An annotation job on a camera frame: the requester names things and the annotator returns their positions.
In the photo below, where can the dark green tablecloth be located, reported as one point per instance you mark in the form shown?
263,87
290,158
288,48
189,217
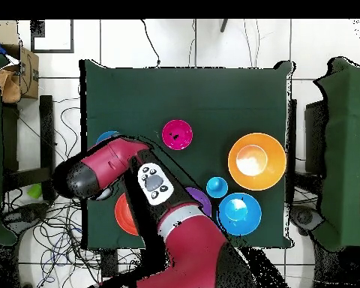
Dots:
183,96

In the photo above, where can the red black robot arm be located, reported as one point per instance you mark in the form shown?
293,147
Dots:
195,255

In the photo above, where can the pink bowl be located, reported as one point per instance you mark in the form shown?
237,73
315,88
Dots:
184,130

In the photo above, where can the large yellow bowl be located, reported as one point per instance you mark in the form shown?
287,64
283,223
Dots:
273,177

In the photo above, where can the black box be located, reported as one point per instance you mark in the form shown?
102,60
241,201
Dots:
315,135

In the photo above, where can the large blue bowl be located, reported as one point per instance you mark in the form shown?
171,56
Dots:
246,225

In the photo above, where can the orange bowl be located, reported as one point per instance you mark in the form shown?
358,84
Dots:
124,216

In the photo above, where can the black metal frame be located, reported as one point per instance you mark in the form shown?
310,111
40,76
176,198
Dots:
46,135

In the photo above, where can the brown paper bag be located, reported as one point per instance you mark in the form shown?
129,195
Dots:
9,90

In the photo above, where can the small blue bowl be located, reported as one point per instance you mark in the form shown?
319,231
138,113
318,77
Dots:
108,135

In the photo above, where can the light green plastic cup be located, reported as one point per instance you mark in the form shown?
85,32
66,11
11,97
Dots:
35,192

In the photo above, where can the cardboard box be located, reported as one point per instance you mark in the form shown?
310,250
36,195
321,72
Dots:
30,75

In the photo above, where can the dark grey caster foot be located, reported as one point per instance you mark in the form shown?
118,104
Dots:
27,213
305,217

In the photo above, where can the blue cup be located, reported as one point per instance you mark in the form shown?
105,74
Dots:
217,187

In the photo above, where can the grey square frame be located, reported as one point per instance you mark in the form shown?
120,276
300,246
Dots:
37,30

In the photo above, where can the dark grey rod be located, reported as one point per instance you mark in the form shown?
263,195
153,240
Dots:
224,25

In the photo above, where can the purple bowl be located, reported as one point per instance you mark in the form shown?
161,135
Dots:
205,202

